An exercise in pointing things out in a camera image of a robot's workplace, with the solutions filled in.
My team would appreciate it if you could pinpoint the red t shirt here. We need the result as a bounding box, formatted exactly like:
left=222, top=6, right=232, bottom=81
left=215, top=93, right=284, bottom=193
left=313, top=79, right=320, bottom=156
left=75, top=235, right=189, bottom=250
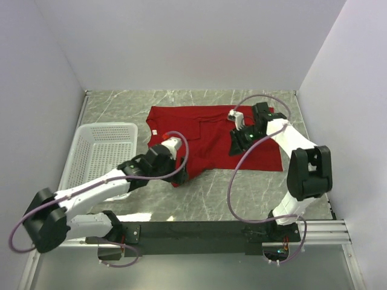
left=146, top=105, right=283, bottom=180

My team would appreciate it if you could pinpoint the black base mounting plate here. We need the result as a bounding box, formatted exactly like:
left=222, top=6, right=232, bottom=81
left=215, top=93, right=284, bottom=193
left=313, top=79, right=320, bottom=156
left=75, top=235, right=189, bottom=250
left=116, top=220, right=273, bottom=257

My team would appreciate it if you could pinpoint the white plastic basket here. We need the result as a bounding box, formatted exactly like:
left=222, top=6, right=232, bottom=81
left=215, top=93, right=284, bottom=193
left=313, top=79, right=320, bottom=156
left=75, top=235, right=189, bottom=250
left=59, top=122, right=138, bottom=190

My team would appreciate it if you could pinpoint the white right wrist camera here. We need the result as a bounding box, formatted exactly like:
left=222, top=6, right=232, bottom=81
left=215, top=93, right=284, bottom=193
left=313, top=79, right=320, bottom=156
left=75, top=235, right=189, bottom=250
left=227, top=109, right=245, bottom=131

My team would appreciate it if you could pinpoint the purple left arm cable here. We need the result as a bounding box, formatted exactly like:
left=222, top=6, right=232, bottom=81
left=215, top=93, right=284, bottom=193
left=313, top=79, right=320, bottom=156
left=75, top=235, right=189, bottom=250
left=8, top=130, right=190, bottom=268

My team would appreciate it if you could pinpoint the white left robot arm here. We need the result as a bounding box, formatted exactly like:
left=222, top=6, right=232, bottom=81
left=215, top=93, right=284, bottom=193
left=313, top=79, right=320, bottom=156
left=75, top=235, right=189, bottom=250
left=22, top=137, right=187, bottom=253

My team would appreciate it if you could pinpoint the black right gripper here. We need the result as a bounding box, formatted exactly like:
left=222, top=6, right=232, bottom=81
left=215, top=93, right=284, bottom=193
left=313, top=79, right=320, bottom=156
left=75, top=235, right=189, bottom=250
left=229, top=124, right=266, bottom=157

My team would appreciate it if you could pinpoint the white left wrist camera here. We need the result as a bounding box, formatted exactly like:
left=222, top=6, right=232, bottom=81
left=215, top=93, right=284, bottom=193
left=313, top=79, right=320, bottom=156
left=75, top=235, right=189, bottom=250
left=161, top=133, right=182, bottom=151

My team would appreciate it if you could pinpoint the aluminium frame rail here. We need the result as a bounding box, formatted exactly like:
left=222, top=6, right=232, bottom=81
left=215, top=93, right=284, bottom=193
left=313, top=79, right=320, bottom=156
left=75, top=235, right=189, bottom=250
left=18, top=187, right=363, bottom=290

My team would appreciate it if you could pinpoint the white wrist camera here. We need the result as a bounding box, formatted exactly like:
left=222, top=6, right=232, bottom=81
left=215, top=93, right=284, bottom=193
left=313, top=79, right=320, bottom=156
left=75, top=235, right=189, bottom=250
left=227, top=109, right=245, bottom=131
left=161, top=133, right=182, bottom=151

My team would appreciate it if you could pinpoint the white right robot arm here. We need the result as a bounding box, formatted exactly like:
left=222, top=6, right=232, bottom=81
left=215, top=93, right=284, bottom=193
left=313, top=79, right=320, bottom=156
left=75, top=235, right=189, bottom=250
left=227, top=102, right=333, bottom=241

